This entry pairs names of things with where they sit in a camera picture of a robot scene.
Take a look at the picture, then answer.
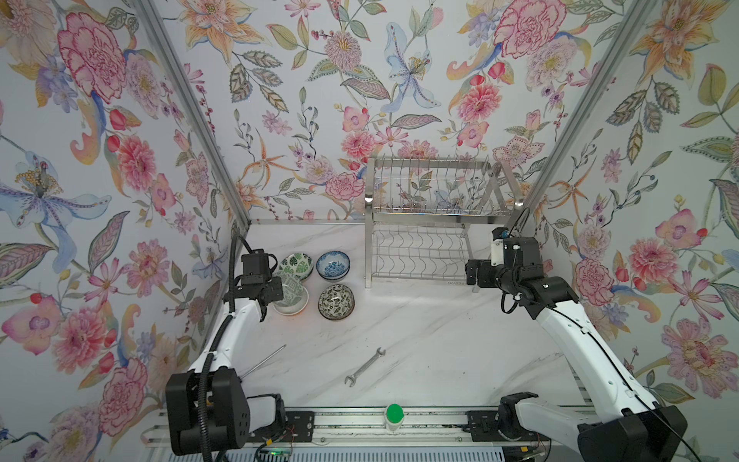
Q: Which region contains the black floral pattern bowl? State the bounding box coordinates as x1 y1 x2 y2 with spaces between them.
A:
318 284 355 321

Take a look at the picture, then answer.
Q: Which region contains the green emergency stop button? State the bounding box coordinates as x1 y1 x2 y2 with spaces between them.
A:
384 403 405 431

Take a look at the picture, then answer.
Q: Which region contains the orange white bowl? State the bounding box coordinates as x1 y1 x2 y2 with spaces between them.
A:
271 288 310 317

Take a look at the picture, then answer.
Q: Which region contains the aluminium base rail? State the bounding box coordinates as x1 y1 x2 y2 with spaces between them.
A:
140 405 636 449

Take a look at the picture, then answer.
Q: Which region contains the steel open-end wrench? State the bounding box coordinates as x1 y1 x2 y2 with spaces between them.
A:
344 348 386 387

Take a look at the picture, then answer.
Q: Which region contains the green geometric pattern bowl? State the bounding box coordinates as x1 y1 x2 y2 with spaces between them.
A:
277 275 305 304

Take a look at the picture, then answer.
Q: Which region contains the green leaf pattern bowl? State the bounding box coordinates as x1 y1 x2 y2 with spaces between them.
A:
277 252 315 281

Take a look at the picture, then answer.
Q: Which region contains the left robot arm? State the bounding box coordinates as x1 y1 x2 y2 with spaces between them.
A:
165 234 287 461

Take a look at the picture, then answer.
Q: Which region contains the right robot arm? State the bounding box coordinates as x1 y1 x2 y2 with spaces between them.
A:
465 227 687 461

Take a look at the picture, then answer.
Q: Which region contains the steel two-tier dish rack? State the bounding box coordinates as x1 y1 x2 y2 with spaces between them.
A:
364 156 523 288

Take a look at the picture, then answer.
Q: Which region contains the blue floral bowl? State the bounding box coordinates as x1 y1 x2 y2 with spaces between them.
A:
316 250 351 281

